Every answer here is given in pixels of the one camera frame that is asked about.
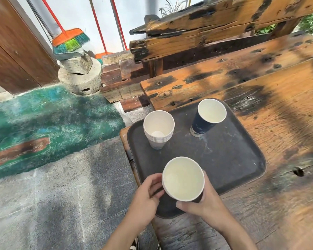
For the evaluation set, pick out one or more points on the person's left hand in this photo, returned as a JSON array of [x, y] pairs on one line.
[[142, 205]]

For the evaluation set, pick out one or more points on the person's right hand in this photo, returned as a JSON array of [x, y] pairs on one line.
[[211, 208]]

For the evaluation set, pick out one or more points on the person's left thumb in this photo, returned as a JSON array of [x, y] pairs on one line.
[[157, 193]]

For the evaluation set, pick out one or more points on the person's right thumb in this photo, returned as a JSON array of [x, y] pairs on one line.
[[187, 205]]

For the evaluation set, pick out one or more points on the dark paper cup white inside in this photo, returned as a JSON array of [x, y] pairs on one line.
[[183, 178]]

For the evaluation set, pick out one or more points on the person's left forearm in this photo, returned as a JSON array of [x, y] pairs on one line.
[[127, 236]]

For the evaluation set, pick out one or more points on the person's right forearm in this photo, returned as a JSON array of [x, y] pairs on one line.
[[237, 236]]

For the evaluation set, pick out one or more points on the person's shoe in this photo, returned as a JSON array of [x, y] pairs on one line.
[[134, 244]]

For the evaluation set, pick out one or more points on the black plastic serving tray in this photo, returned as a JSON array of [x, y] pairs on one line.
[[229, 156]]

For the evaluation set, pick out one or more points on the stack of white paper cups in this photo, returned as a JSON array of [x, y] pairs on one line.
[[158, 122]]

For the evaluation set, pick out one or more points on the dark blue paper cup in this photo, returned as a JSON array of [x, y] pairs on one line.
[[202, 124]]

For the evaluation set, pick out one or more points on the pile of dark wooden planks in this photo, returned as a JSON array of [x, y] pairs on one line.
[[120, 80]]

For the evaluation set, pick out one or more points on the round stone base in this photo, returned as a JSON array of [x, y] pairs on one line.
[[80, 84]]

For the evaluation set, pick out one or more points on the grey stone block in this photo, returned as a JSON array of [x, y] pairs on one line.
[[77, 63]]

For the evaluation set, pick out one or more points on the orange broom with green bristles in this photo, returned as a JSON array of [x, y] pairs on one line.
[[69, 41]]

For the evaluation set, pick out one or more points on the weathered wooden bench backrest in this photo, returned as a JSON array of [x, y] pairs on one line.
[[211, 25]]

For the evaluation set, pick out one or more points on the spiky green potted plant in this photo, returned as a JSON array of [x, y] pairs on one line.
[[172, 7]]

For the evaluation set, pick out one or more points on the brown wooden door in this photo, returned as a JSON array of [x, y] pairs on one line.
[[13, 44]]

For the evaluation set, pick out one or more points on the dark thin poles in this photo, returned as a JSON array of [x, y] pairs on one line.
[[39, 18]]

